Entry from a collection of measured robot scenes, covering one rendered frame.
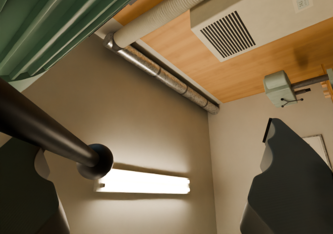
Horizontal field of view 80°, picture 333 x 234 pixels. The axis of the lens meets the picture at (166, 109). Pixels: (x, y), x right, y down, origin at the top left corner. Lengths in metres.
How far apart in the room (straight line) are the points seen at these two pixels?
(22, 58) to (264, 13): 1.55
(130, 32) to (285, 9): 1.16
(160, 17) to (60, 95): 0.97
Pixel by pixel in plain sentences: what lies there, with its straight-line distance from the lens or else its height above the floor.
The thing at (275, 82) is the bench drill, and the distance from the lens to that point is 2.15.
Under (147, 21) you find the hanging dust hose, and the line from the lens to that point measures 1.75.
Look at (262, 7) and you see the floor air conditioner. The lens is 1.60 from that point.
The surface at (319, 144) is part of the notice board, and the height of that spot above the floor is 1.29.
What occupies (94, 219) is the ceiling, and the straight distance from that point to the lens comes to 1.79.
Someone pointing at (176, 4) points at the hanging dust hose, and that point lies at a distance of 1.63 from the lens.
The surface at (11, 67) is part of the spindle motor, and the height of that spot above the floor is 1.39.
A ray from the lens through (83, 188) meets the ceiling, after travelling 1.71.
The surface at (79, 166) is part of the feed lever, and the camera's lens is 0.21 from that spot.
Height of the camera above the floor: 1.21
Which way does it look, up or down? 36 degrees up
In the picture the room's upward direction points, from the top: 108 degrees counter-clockwise
